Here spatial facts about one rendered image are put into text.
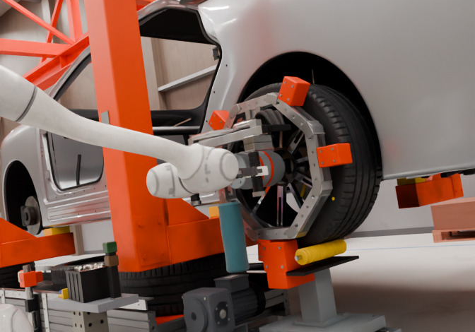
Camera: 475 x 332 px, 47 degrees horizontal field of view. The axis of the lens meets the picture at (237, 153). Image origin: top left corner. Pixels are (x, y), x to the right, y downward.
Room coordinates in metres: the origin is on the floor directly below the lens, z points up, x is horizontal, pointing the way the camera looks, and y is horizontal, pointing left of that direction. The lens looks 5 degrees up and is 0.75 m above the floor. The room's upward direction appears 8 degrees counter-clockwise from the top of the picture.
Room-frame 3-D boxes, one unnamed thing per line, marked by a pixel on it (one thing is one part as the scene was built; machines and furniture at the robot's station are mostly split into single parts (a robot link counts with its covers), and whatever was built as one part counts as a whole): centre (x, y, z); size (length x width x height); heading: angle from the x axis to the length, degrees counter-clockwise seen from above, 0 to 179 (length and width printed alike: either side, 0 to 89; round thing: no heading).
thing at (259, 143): (1.81, -0.07, 0.93); 0.09 x 0.05 x 0.05; 133
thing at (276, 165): (2.02, -0.05, 0.85); 0.21 x 0.14 x 0.14; 133
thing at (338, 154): (1.85, -0.33, 0.85); 0.09 x 0.08 x 0.07; 43
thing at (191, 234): (2.49, 0.20, 0.69); 0.52 x 0.17 x 0.35; 133
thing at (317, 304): (2.19, -0.23, 0.32); 0.40 x 0.30 x 0.28; 43
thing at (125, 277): (2.81, 0.37, 0.39); 0.66 x 0.66 x 0.24
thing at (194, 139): (2.06, 0.05, 1.03); 0.19 x 0.18 x 0.11; 133
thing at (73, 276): (2.15, 0.64, 0.51); 0.20 x 0.14 x 0.13; 34
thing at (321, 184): (2.07, -0.11, 0.85); 0.54 x 0.07 x 0.54; 43
